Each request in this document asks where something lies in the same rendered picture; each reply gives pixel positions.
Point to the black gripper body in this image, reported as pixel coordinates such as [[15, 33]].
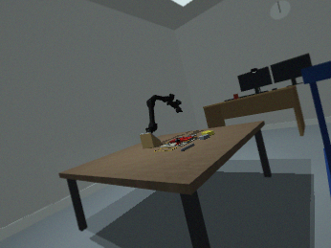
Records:
[[175, 106]]

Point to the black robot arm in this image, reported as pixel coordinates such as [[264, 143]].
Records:
[[151, 103]]

